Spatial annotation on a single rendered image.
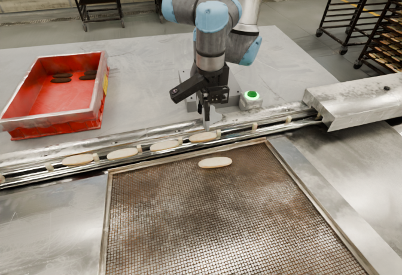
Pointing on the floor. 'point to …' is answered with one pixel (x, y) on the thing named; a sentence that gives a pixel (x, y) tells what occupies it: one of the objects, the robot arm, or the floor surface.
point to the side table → (165, 80)
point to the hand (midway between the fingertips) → (201, 120)
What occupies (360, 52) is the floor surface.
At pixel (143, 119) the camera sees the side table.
